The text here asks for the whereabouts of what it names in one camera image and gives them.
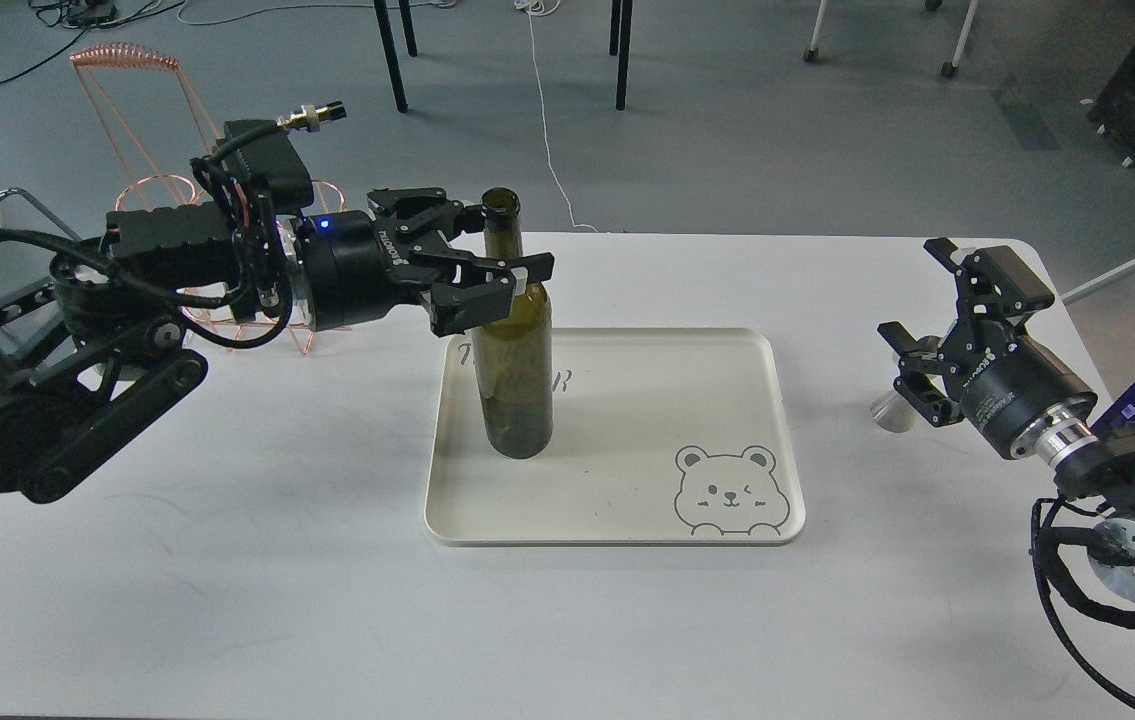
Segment dark green wine bottle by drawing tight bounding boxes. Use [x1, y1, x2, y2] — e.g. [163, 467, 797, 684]
[466, 187, 555, 460]

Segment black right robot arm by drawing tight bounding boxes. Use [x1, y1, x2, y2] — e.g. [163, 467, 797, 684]
[875, 237, 1135, 710]

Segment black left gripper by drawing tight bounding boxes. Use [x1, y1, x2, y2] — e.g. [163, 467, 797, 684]
[299, 187, 555, 337]

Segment rose gold wire bottle rack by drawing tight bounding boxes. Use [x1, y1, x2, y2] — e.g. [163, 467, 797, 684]
[69, 42, 347, 357]

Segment steel double jigger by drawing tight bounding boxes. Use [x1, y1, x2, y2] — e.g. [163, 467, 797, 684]
[871, 370, 952, 433]

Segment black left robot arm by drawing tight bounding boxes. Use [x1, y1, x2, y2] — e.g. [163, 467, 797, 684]
[0, 101, 554, 503]

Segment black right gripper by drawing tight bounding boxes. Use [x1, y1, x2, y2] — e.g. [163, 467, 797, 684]
[877, 237, 1098, 460]

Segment black table legs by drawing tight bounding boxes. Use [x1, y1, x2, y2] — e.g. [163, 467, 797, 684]
[373, 0, 634, 114]

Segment white rolling chair base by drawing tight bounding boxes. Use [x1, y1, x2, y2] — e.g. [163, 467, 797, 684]
[802, 1, 984, 81]

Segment cream bear serving tray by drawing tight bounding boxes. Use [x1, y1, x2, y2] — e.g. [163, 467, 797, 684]
[424, 328, 808, 546]

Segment black floor cables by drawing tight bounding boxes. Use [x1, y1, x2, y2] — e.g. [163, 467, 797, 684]
[0, 0, 188, 107]

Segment white floor cable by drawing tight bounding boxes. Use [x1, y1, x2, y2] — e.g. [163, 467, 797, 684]
[512, 0, 600, 234]

